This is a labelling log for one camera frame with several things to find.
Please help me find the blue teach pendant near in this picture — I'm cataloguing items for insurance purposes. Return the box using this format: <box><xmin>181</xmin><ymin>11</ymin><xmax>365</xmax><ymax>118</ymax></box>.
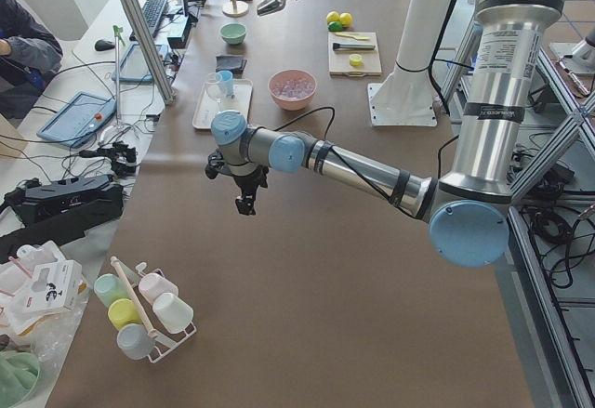
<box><xmin>36</xmin><ymin>92</ymin><xmax>116</xmax><ymax>148</ymax></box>

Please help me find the black computer mouse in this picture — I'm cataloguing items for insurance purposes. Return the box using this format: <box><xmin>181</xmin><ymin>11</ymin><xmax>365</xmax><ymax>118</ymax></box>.
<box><xmin>94</xmin><ymin>39</ymin><xmax>115</xmax><ymax>52</ymax></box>

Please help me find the blue teach pendant far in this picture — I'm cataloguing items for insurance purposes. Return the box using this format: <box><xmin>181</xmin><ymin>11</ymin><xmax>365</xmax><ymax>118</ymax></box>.
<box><xmin>119</xmin><ymin>42</ymin><xmax>153</xmax><ymax>84</ymax></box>

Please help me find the steel ice scoop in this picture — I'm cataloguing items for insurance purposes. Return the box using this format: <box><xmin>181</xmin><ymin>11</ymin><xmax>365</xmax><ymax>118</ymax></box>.
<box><xmin>257</xmin><ymin>0</ymin><xmax>287</xmax><ymax>17</ymax></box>

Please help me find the light blue cup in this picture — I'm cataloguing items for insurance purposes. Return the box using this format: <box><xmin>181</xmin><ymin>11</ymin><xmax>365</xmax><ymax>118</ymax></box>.
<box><xmin>218</xmin><ymin>70</ymin><xmax>234</xmax><ymax>97</ymax></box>

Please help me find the seated person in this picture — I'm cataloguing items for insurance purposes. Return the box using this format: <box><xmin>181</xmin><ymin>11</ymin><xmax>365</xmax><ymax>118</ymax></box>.
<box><xmin>1</xmin><ymin>0</ymin><xmax>63</xmax><ymax>121</ymax></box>

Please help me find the grey folded cloth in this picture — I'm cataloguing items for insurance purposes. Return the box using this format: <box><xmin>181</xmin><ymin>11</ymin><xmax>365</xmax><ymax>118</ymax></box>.
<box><xmin>215</xmin><ymin>55</ymin><xmax>247</xmax><ymax>74</ymax></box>

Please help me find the aluminium frame post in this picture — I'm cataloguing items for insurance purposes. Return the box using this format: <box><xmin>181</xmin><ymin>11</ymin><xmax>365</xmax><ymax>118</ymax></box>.
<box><xmin>120</xmin><ymin>0</ymin><xmax>175</xmax><ymax>106</ymax></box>

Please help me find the black keyboard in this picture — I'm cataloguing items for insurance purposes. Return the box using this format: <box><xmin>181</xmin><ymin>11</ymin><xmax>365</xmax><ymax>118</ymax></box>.
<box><xmin>141</xmin><ymin>0</ymin><xmax>169</xmax><ymax>37</ymax></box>

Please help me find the clear wine glass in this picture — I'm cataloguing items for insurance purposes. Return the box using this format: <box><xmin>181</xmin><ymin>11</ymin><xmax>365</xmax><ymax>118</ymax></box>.
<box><xmin>205</xmin><ymin>72</ymin><xmax>234</xmax><ymax>112</ymax></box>

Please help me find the wooden cup tree stand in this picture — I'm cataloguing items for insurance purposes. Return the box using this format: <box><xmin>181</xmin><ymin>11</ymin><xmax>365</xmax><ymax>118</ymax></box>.
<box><xmin>222</xmin><ymin>0</ymin><xmax>248</xmax><ymax>18</ymax></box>

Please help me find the yellow plastic knife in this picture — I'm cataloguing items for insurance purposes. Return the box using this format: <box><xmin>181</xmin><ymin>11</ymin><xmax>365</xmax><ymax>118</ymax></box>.
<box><xmin>334</xmin><ymin>32</ymin><xmax>370</xmax><ymax>41</ymax></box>

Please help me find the black gripper bowl arm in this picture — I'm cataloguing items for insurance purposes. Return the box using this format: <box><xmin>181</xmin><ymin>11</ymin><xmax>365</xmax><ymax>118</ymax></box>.
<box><xmin>233</xmin><ymin>165</ymin><xmax>269</xmax><ymax>216</ymax></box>

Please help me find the blue teach pendant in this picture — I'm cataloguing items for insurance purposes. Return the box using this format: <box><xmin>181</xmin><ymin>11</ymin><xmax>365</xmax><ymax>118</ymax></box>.
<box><xmin>36</xmin><ymin>92</ymin><xmax>116</xmax><ymax>148</ymax></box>
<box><xmin>119</xmin><ymin>42</ymin><xmax>153</xmax><ymax>84</ymax></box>

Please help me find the steel muddler black tip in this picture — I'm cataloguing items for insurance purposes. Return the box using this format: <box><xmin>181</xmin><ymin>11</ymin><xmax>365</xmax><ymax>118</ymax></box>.
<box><xmin>332</xmin><ymin>42</ymin><xmax>376</xmax><ymax>51</ymax></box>

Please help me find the yellow lemon lower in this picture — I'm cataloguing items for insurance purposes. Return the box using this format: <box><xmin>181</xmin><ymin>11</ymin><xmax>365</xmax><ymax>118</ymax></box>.
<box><xmin>326</xmin><ymin>10</ymin><xmax>340</xmax><ymax>23</ymax></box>

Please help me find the pink bowl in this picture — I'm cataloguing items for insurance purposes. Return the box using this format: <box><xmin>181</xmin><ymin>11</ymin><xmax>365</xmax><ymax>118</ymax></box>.
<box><xmin>268</xmin><ymin>69</ymin><xmax>317</xmax><ymax>111</ymax></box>

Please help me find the green lime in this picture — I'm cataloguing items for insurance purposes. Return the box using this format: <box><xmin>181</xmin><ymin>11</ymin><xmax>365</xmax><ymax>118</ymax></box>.
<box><xmin>327</xmin><ymin>20</ymin><xmax>344</xmax><ymax>33</ymax></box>

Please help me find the white product box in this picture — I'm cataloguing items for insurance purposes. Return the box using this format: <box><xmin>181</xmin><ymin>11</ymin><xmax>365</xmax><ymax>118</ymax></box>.
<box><xmin>22</xmin><ymin>260</ymin><xmax>83</xmax><ymax>315</ymax></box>

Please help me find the cream serving tray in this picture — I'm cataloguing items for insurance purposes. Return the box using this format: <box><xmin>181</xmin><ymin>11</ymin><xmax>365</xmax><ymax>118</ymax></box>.
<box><xmin>192</xmin><ymin>79</ymin><xmax>253</xmax><ymax>131</ymax></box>

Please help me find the pile of clear ice cubes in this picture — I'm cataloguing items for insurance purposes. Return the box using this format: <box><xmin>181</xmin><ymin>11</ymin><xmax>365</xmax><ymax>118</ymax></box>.
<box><xmin>271</xmin><ymin>78</ymin><xmax>315</xmax><ymax>100</ymax></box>

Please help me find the wooden cutting board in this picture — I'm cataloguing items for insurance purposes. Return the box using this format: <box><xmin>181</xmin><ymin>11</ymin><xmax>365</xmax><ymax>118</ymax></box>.
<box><xmin>328</xmin><ymin>32</ymin><xmax>382</xmax><ymax>77</ymax></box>

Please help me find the white rack with cups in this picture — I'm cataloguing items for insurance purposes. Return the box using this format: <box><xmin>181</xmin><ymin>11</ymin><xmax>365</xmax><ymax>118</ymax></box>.
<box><xmin>93</xmin><ymin>256</ymin><xmax>198</xmax><ymax>363</ymax></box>

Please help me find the green bowl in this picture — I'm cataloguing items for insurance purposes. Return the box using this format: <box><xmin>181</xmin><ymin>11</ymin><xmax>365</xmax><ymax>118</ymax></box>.
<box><xmin>219</xmin><ymin>22</ymin><xmax>247</xmax><ymax>46</ymax></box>

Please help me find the half lemon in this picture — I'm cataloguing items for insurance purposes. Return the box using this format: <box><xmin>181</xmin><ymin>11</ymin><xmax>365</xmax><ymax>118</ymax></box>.
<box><xmin>349</xmin><ymin>54</ymin><xmax>363</xmax><ymax>66</ymax></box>

